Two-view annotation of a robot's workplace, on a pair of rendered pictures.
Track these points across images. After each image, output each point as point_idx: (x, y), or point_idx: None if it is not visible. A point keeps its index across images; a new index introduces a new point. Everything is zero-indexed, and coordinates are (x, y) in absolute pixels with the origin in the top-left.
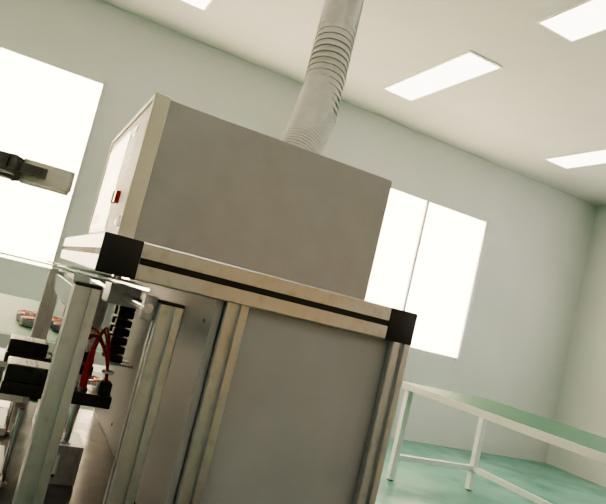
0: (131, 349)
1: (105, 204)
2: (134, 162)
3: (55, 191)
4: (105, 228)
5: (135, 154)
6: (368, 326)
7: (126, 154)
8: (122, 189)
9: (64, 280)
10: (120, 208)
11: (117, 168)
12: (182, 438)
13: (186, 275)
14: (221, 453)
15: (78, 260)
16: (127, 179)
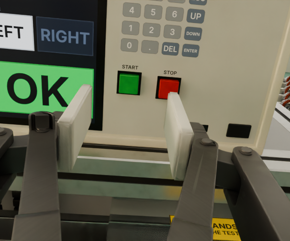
0: (4, 198)
1: (15, 78)
2: (247, 46)
3: (87, 130)
4: (106, 127)
5: (237, 30)
6: None
7: (123, 2)
8: (188, 79)
9: (71, 223)
10: (218, 112)
11: (43, 13)
12: None
13: None
14: None
15: (143, 195)
16: (216, 68)
